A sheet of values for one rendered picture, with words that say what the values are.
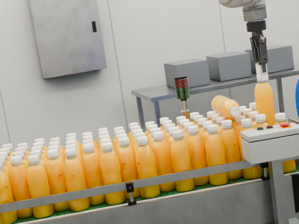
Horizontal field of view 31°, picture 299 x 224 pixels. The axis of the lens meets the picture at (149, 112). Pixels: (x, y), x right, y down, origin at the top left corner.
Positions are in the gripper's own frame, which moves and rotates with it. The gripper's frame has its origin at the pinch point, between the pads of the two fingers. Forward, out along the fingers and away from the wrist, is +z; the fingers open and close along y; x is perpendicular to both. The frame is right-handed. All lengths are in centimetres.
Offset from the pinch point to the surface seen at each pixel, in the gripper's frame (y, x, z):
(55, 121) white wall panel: 312, 111, 56
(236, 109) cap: -13.7, 15.5, 10.4
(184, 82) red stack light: 33.5, 25.9, 3.4
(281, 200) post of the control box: -30, 8, 42
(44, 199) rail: -22, 90, 29
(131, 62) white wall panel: 326, 28, 13
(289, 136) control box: -33.0, 3.4, 19.0
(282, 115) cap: -17.1, -0.4, 14.8
